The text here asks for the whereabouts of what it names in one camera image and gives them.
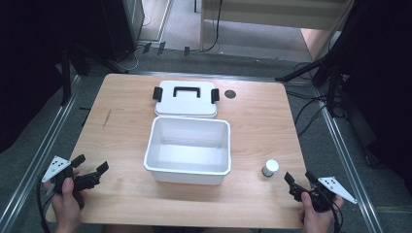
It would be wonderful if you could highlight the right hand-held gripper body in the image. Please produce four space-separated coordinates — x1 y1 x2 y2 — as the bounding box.
288 176 359 214

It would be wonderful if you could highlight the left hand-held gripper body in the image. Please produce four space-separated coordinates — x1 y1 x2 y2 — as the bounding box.
41 155 101 211

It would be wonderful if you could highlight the person's right hand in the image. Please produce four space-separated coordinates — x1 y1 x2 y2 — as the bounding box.
299 192 345 233

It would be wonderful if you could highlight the person's left hand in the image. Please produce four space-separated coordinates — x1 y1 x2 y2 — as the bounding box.
43 177 88 233

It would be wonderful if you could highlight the small jar with white cap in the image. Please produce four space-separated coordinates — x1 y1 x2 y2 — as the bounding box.
260 158 280 178

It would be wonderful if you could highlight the white plastic storage box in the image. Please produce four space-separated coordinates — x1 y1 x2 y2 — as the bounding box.
143 116 232 186

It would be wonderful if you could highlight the black tripod stand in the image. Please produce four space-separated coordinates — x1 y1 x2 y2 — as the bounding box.
275 48 349 118

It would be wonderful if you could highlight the dark cabinet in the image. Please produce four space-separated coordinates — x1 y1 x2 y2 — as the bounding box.
96 0 146 62

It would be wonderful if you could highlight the light wooden furniture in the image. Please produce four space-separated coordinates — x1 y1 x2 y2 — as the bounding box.
198 0 356 61

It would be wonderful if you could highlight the metal floor rail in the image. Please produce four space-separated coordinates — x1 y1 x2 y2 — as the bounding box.
314 88 385 233
0 75 82 233

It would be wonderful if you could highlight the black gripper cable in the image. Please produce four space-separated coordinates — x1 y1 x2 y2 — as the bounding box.
36 179 52 233
329 207 344 233

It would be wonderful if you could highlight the black floor cable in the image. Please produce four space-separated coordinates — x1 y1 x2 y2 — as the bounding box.
285 88 328 137

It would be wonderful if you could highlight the white lid with black handle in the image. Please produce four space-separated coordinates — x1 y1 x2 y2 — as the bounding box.
153 80 221 118

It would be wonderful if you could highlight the white floor cable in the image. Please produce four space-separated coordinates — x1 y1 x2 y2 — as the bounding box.
111 45 145 74

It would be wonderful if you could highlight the black hanging cable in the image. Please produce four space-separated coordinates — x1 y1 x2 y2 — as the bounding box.
207 0 224 52

